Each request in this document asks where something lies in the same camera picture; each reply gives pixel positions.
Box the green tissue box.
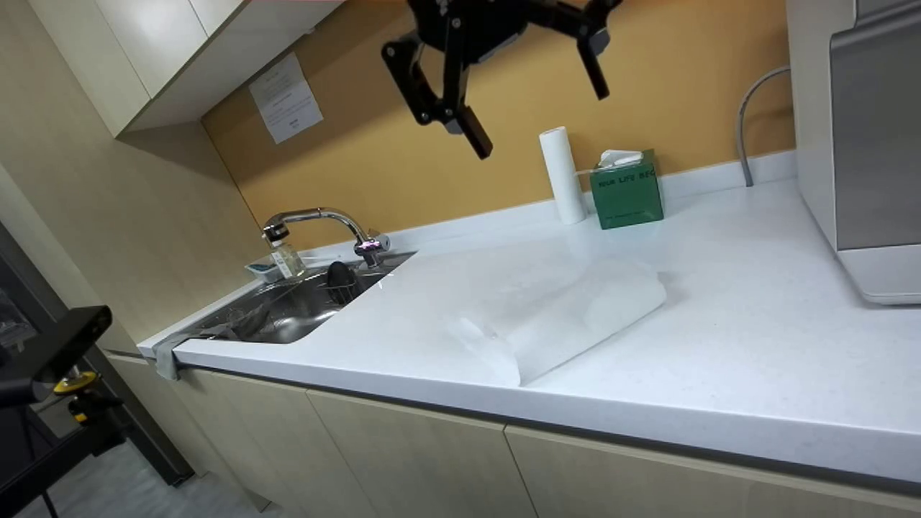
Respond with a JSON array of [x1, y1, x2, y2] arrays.
[[587, 146, 667, 232]]

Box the white paper wall note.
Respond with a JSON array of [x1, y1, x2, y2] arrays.
[[247, 52, 325, 146]]

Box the grey flexible hose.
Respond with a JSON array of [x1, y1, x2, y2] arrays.
[[734, 64, 791, 189]]

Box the black metal stand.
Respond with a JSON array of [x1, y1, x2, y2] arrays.
[[0, 301, 134, 518]]

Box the white cloth towel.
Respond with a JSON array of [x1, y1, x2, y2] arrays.
[[444, 252, 670, 387]]

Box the clear soap bottle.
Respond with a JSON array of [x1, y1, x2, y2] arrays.
[[269, 238, 309, 282]]

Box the white paper towel roll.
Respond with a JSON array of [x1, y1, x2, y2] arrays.
[[536, 123, 591, 226]]

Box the black object in sink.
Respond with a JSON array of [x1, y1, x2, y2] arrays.
[[325, 259, 365, 291]]

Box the chrome sink faucet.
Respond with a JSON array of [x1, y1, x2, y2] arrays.
[[259, 205, 391, 269]]

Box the yellow clamp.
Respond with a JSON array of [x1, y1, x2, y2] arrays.
[[51, 367, 102, 426]]

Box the stainless steel sink basin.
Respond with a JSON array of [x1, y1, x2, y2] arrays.
[[177, 251, 418, 346]]

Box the beige upper wall cabinet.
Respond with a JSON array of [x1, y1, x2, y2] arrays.
[[27, 0, 349, 139]]

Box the beige lower cabinet door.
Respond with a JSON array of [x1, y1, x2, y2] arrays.
[[306, 386, 542, 518], [177, 367, 380, 518], [500, 426, 921, 518]]

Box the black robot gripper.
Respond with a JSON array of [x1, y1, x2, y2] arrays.
[[380, 0, 627, 160]]

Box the white and silver appliance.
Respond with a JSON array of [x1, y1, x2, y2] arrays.
[[787, 0, 921, 310]]

